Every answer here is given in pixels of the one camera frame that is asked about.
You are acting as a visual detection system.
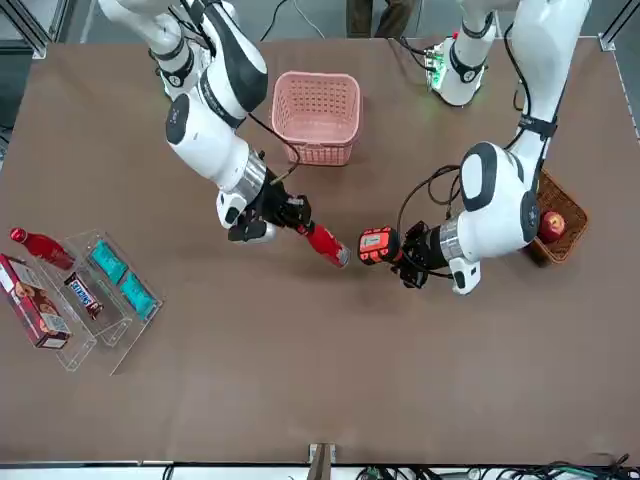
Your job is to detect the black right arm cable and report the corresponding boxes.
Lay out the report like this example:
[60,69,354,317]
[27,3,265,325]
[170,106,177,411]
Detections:
[247,112,302,184]

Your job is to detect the tangled black cables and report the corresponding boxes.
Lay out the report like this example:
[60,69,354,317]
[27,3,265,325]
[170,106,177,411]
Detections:
[349,452,640,480]

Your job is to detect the teal snack packet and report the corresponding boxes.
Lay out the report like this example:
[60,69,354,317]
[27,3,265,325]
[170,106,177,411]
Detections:
[119,271,155,321]
[88,239,129,285]

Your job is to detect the Snickers chocolate bar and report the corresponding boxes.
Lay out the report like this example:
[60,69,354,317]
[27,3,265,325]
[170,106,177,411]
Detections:
[63,272,105,320]

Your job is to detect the clear acrylic shelf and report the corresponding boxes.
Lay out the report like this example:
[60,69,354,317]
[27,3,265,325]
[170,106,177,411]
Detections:
[37,228,165,377]

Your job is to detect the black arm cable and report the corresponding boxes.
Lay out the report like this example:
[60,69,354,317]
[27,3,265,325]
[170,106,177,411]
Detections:
[247,112,302,184]
[397,164,464,281]

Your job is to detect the red apple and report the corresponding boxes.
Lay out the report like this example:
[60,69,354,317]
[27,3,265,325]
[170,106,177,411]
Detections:
[538,210,568,245]

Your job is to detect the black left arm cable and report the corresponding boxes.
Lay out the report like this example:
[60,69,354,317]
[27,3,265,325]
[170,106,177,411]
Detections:
[397,164,464,281]

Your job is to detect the brown wicker basket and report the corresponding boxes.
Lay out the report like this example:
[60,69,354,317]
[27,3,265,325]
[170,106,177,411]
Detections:
[522,167,590,266]

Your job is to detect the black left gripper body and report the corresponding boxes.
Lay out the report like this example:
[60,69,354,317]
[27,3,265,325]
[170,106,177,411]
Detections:
[417,222,454,281]

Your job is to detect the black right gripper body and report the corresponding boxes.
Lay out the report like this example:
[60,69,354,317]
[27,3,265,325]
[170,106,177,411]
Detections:
[238,169,296,236]

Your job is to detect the person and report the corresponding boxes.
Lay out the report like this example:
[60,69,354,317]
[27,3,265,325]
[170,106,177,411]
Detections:
[347,0,422,39]

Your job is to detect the red Coca-Cola bottle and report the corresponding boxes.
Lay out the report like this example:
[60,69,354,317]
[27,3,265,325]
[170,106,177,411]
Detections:
[9,227,76,272]
[298,223,352,270]

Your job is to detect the pink plastic basket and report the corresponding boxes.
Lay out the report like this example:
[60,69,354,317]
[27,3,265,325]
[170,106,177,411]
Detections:
[270,70,362,167]

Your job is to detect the red cookie box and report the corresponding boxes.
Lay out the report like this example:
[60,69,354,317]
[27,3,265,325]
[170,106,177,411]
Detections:
[0,253,72,350]

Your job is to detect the aluminium frame post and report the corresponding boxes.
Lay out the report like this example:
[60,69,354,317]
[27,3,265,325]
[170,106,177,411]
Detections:
[308,442,338,480]

